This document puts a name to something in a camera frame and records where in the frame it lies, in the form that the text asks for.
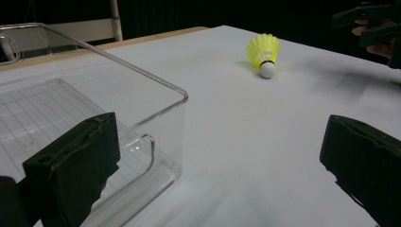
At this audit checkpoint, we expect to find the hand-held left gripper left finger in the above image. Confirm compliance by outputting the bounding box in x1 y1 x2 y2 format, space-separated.
22 112 122 227

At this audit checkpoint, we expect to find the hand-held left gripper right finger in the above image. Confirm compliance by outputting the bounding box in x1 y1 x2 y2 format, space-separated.
319 114 401 227

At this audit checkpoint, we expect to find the clear plastic box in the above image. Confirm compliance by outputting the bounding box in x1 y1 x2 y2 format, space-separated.
0 22 189 227

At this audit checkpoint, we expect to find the yellow shuttlecock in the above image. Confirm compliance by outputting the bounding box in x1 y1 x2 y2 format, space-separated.
245 32 281 79

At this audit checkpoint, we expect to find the white table sheet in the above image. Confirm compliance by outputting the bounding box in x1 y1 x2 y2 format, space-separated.
0 25 401 227

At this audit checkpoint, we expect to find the white metal stand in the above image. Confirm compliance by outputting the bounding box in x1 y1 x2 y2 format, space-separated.
0 0 124 61

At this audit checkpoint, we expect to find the dark curtain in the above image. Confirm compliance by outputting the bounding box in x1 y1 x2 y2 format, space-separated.
0 0 401 65

